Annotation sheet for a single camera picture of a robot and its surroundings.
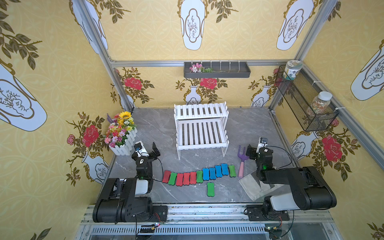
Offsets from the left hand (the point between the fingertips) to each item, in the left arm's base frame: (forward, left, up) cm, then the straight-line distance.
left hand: (140, 146), depth 87 cm
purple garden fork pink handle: (-4, -62, -10) cm, 63 cm away
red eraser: (-18, -22, -9) cm, 30 cm away
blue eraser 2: (-14, -42, -8) cm, 45 cm away
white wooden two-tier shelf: (+12, -36, +2) cm, 39 cm away
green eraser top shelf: (-16, -19, -8) cm, 26 cm away
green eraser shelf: (-13, -53, -8) cm, 55 cm away
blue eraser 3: (-13, -45, -7) cm, 48 cm away
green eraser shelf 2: (-22, -40, -8) cm, 46 cm away
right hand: (+1, -73, -4) cm, 73 cm away
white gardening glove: (-23, -64, -9) cm, 69 cm away
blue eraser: (-14, -38, -9) cm, 41 cm away
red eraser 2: (-16, -26, -9) cm, 32 cm away
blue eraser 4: (-12, -49, -8) cm, 51 cm away
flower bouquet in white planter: (+5, +11, +6) cm, 13 cm away
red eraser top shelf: (-15, -15, -9) cm, 23 cm away
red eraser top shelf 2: (-16, -30, -8) cm, 35 cm away
